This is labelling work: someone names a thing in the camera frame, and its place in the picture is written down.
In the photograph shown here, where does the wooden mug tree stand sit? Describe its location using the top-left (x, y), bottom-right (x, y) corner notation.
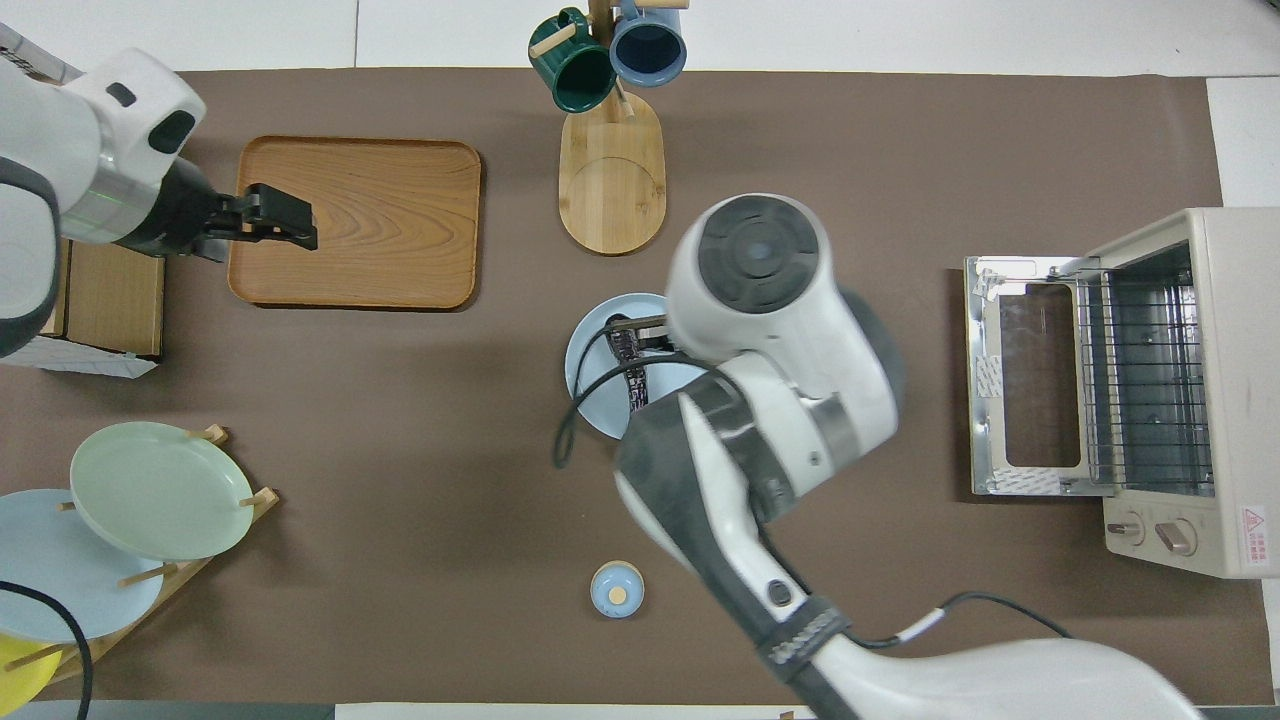
top-left (528, 0), bottom-right (691, 256)

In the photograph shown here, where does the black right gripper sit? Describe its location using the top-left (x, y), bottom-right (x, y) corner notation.
top-left (603, 313), bottom-right (671, 353)

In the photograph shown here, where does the black cable with white tag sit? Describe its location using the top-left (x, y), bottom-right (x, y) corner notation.
top-left (850, 592), bottom-right (1076, 651)

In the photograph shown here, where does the light blue smooth plate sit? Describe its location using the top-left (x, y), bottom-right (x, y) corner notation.
top-left (0, 489), bottom-right (166, 643)

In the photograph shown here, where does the blue mug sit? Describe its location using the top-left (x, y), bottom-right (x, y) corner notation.
top-left (609, 0), bottom-right (689, 88)

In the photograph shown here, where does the light blue ribbed plate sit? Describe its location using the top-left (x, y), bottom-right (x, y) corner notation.
top-left (565, 293), bottom-right (713, 443)

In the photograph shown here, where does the wire oven rack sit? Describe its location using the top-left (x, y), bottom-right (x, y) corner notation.
top-left (1078, 268), bottom-right (1215, 493)

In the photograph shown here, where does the marble patterned cloth strip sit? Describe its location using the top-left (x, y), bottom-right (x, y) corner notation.
top-left (0, 335), bottom-right (159, 378)
top-left (0, 25), bottom-right (83, 86)

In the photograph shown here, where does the beige toaster oven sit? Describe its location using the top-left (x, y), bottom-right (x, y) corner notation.
top-left (1075, 207), bottom-right (1280, 579)

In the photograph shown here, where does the dark green mug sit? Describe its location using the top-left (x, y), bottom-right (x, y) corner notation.
top-left (528, 8), bottom-right (618, 114)

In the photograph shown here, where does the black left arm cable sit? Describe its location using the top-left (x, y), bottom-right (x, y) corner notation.
top-left (0, 580), bottom-right (94, 720)

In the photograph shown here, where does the yellow plate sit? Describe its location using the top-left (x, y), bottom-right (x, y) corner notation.
top-left (0, 633), bottom-right (63, 717)

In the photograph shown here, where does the pale green plate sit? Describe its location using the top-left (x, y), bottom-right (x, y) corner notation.
top-left (70, 421), bottom-right (254, 562)

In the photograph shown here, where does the brown table mat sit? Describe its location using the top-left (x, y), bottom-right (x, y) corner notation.
top-left (0, 68), bottom-right (1276, 706)

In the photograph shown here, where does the dark purple eggplant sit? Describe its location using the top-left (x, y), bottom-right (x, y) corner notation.
top-left (610, 322), bottom-right (651, 413)

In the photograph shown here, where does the wooden shelf unit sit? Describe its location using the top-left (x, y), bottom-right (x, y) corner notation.
top-left (45, 238), bottom-right (166, 359)

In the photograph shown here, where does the glass oven door with handle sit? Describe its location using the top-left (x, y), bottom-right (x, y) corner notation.
top-left (965, 255), bottom-right (1103, 498)

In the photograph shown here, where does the wooden plate rack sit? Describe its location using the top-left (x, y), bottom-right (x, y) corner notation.
top-left (0, 425), bottom-right (281, 687)

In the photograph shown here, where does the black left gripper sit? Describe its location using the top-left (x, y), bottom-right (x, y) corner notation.
top-left (118, 160), bottom-right (318, 263)

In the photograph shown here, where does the small blue lid wooden knob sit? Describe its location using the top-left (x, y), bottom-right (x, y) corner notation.
top-left (590, 561), bottom-right (646, 620)

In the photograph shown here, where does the rectangular wooden tray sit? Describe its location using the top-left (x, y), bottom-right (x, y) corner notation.
top-left (228, 136), bottom-right (483, 311)

